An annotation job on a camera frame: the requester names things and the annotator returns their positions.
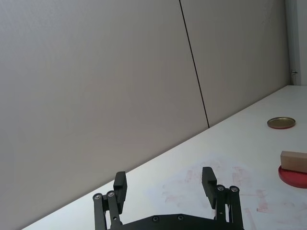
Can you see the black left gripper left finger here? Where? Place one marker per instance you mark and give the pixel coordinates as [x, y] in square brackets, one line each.
[120, 191]

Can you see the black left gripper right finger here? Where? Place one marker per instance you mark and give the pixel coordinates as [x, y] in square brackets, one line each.
[209, 189]

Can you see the round gold tin lid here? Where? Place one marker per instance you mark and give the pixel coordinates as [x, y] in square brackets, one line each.
[281, 122]

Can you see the brown wooden block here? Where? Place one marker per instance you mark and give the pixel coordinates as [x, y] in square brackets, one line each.
[293, 161]

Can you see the pale grey vertical post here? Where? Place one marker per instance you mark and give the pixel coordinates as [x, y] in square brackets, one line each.
[298, 36]

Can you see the small metal latch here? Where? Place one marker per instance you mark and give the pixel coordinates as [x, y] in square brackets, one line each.
[293, 72]

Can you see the round red lid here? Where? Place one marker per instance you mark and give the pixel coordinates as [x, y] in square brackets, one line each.
[292, 180]

